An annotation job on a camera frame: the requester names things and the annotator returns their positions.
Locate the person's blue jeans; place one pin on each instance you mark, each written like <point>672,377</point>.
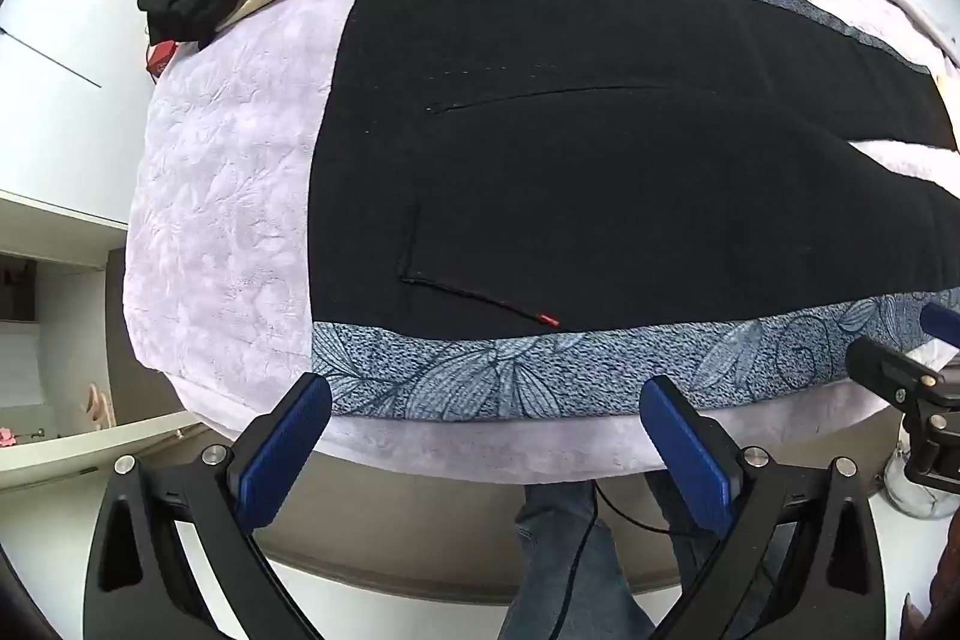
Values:
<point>570,572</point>

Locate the glass jar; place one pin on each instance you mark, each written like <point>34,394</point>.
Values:
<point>911,497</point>

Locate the person's right forearm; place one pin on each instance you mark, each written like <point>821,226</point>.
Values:
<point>934,610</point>

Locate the red tag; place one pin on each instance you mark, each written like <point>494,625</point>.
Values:
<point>160,58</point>

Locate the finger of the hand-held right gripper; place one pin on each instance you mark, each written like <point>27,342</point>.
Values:
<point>943,319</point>
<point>889,366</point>

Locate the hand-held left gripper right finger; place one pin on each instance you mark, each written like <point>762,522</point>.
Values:
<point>686,452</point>

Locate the black pants with patterned trim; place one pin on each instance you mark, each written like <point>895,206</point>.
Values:
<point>600,175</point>

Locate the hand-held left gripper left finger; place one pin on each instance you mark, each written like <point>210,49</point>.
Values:
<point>289,441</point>

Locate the white wardrobe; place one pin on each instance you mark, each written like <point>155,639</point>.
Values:
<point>67,48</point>

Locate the white shelf unit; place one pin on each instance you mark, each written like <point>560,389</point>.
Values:
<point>45,340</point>

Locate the lavender plush blanket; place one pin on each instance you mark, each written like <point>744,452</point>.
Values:
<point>225,197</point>

